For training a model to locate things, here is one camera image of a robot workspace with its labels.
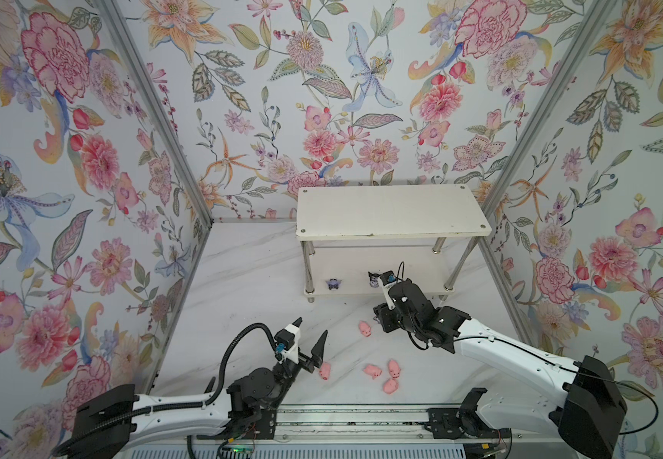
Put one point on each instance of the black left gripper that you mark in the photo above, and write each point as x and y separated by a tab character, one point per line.
298	364

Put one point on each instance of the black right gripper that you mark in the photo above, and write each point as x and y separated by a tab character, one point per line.
394	295

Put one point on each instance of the pink pig toy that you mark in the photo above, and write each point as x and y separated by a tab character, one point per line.
391	386
325	371
394	369
373	371
365	329

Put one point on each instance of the black purple figurine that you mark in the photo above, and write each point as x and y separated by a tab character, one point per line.
333	284
373	279

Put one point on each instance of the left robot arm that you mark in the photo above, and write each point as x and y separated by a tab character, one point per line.
122	419

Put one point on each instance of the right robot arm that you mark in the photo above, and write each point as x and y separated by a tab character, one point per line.
577	400

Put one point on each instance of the white two-tier shelf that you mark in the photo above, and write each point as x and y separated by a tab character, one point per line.
347	232

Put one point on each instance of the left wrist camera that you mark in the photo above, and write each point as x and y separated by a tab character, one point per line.
287	342

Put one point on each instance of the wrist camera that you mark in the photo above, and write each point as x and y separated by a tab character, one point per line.
386	282
287	342

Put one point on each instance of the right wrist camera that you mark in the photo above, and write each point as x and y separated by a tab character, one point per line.
386	282

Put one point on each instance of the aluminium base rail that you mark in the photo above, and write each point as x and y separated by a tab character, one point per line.
398	422

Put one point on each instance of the aluminium corner post right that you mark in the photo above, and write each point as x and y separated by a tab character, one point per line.
594	20

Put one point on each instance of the aluminium corner post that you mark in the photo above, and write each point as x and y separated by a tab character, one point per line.
594	20
120	34

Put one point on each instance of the aluminium corner post left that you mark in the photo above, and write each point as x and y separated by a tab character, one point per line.
120	34

